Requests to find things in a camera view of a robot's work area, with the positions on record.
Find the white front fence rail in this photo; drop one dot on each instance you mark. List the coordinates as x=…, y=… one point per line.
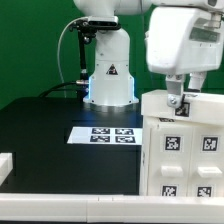
x=111, y=208

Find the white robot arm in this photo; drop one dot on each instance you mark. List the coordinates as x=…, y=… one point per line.
x=111, y=84

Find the black camera on stand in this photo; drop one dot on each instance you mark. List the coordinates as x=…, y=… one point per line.
x=87, y=27

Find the white cabinet body box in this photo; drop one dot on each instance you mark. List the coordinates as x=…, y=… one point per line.
x=148, y=124

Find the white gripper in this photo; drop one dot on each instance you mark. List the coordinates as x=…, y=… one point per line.
x=182, y=40

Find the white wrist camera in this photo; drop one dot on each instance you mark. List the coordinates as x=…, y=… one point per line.
x=211, y=5

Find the white fence rail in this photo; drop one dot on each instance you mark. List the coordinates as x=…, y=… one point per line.
x=111, y=208
x=6, y=166

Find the white base tag sheet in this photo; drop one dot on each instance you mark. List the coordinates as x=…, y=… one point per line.
x=105, y=135

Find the white left fence rail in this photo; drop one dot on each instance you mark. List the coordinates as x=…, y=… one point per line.
x=6, y=166

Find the small white tagged box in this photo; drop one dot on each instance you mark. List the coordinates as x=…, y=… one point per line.
x=197, y=107

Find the white door panel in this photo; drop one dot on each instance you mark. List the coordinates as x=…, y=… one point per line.
x=170, y=150
x=206, y=175

